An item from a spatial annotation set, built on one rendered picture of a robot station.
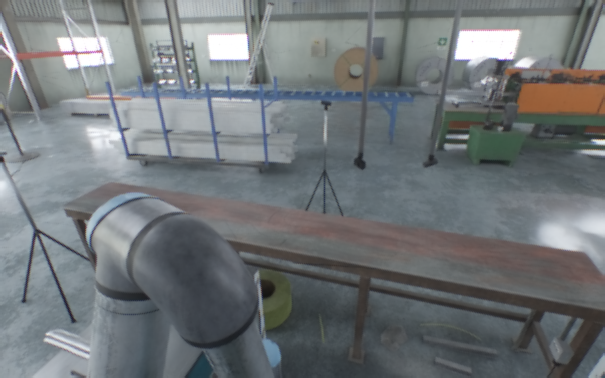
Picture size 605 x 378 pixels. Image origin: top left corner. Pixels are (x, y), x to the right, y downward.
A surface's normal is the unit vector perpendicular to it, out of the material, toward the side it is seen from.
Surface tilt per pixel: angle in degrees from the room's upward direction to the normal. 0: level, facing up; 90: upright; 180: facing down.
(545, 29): 90
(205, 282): 55
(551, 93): 90
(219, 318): 74
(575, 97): 90
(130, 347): 79
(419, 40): 90
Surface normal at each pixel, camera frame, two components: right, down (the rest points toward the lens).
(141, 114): -0.18, 0.45
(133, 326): 0.41, 0.22
